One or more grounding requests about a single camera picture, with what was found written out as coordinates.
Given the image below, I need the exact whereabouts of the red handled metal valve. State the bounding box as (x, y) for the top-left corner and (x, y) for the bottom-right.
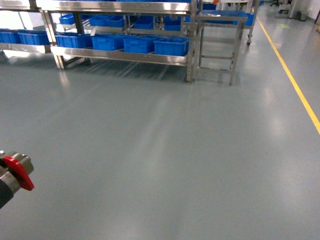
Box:
(0, 150), (35, 208)

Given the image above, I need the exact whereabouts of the steel shelf rack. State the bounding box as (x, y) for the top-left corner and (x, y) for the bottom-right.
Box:
(0, 0), (198, 82)

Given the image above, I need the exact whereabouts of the small steel side table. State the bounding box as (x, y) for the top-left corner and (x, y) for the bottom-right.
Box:
(193, 10), (248, 86)

